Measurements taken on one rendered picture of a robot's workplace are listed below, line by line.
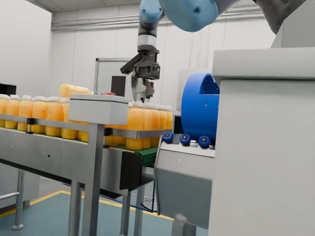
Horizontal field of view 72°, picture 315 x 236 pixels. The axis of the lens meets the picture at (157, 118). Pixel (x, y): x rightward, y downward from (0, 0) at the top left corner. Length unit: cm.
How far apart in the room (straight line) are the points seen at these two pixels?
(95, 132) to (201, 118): 38
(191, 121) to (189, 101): 8
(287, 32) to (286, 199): 26
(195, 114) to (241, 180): 48
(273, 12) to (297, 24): 9
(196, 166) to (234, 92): 52
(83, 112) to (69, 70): 502
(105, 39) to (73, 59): 97
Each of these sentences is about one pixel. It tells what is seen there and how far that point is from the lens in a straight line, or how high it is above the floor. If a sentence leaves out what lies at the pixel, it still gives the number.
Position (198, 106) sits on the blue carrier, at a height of 109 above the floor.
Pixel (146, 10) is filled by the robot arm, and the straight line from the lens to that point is 79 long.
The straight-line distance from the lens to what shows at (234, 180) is 35.
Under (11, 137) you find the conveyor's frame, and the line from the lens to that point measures 141.
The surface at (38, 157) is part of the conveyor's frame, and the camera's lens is 122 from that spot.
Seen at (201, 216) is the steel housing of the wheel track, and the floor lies 68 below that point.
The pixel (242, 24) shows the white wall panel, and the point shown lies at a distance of 459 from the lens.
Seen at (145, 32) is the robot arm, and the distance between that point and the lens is 89.
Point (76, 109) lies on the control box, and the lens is 84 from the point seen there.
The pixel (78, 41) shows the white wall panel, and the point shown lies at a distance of 582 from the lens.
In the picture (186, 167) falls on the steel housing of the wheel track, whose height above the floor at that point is 86.
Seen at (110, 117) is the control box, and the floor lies 102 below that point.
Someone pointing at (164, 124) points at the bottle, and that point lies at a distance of 104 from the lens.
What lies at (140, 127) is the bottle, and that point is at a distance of 85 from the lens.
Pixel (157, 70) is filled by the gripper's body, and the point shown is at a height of 122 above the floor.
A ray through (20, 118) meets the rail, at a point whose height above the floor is 97.
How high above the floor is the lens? 105
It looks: 1 degrees down
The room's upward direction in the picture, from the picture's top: 5 degrees clockwise
